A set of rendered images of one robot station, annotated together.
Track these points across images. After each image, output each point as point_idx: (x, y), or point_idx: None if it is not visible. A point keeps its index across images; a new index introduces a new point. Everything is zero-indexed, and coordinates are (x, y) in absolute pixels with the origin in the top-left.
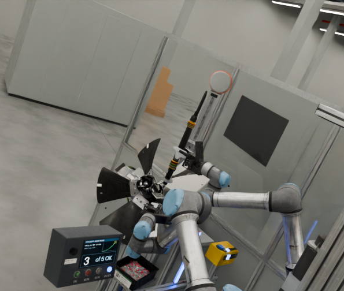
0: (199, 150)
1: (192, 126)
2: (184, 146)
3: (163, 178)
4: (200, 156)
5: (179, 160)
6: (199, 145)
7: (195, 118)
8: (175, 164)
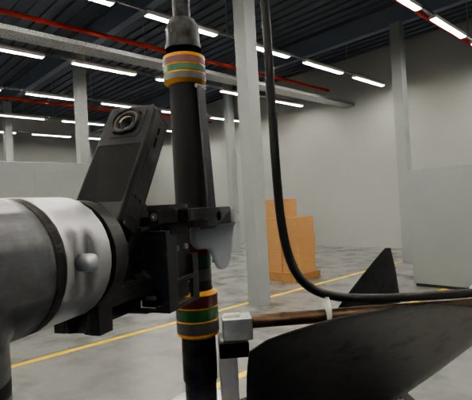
0: (94, 155)
1: (165, 71)
2: (182, 193)
3: (183, 397)
4: (88, 186)
5: (327, 309)
6: (105, 127)
7: (166, 26)
8: (178, 309)
